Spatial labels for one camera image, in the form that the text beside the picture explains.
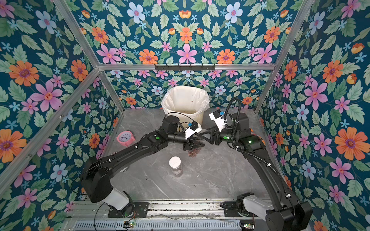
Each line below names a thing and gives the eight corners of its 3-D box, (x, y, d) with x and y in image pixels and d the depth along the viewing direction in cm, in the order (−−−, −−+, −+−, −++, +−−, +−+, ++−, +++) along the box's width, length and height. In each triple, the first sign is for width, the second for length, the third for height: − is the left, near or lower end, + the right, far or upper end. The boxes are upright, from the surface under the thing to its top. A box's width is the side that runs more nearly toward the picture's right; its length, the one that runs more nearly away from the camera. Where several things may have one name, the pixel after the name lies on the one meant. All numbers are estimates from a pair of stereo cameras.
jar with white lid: (172, 177, 87) (168, 166, 73) (173, 168, 90) (169, 156, 77) (182, 177, 87) (180, 166, 73) (183, 168, 90) (180, 156, 77)
